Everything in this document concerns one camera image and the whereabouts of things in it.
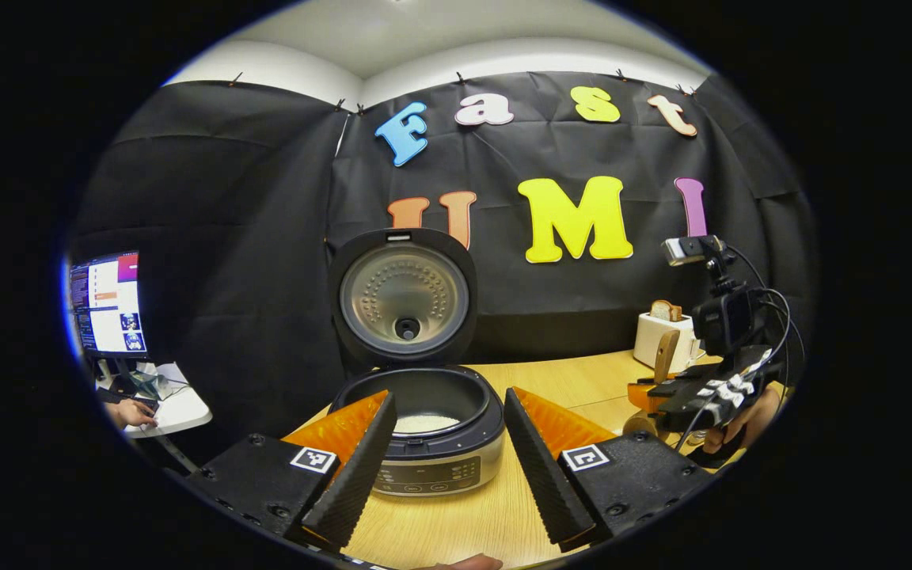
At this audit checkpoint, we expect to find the computer monitor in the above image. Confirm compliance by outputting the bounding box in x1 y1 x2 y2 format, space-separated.
68 252 148 359

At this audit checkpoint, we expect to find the white side table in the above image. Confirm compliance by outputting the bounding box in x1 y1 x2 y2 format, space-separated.
96 360 213 476

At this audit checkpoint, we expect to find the clear plastic bag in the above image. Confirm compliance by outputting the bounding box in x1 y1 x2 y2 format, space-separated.
127 367 165 398

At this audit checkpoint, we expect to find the silver black rice cooker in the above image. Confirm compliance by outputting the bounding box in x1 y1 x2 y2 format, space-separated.
328 228 507 498

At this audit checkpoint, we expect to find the white rice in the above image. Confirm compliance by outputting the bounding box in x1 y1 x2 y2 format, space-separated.
393 413 462 435

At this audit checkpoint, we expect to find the wooden spoon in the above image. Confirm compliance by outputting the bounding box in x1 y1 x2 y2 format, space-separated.
622 329 682 438

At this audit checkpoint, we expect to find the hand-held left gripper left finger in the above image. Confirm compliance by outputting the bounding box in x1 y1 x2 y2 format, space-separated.
187 388 398 553

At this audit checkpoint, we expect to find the white toaster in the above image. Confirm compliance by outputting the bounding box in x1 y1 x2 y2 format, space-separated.
633 311 702 373

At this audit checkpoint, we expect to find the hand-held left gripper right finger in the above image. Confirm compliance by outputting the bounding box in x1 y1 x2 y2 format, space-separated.
503 386 714 553

